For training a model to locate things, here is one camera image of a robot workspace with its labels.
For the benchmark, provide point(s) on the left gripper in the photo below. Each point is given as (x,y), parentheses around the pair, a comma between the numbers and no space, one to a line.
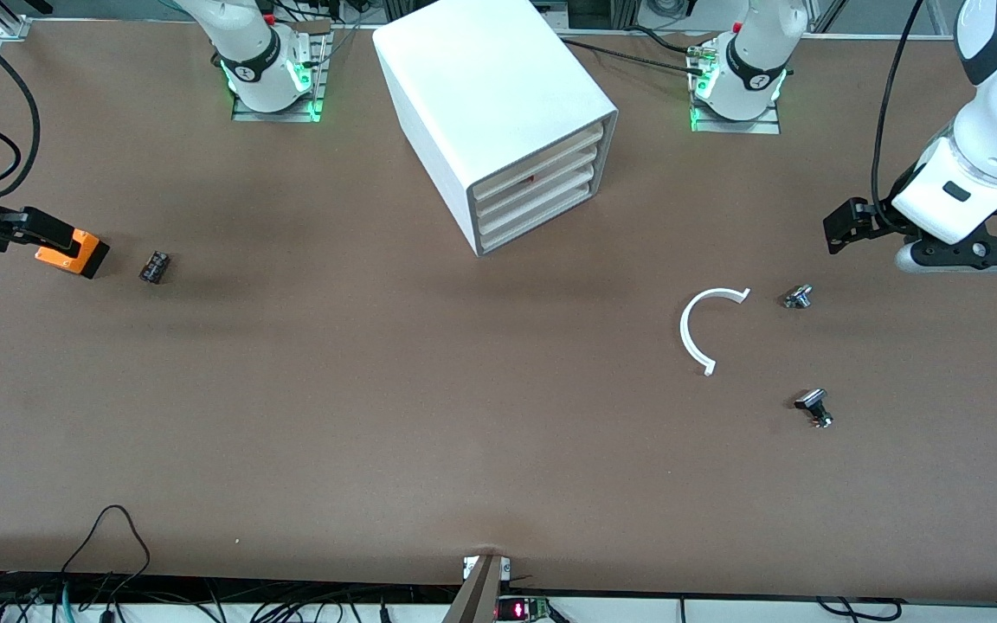
(871,217)

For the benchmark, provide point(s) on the white plastic drawer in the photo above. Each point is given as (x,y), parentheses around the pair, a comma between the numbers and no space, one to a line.
(568,205)
(568,168)
(568,186)
(568,150)

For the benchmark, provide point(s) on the orange black button box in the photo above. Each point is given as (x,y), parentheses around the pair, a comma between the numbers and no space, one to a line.
(66,258)

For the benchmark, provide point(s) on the white drawer cabinet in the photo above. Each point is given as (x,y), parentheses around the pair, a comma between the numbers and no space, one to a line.
(481,78)

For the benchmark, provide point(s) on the small black cylindrical capacitor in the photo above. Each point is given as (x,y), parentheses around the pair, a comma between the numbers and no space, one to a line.
(154,266)

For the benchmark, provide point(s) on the white curved plastic arc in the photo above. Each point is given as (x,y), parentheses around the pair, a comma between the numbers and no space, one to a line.
(685,329)

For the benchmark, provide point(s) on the red LED display module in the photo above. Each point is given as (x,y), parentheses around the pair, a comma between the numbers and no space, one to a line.
(520,610)

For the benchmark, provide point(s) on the small silver switch part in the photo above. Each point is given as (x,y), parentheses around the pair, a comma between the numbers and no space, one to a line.
(798,297)

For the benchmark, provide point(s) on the black capped switch part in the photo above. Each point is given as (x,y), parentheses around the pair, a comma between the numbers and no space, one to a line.
(813,402)

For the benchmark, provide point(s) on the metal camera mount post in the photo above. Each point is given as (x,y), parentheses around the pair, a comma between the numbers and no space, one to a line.
(477,597)

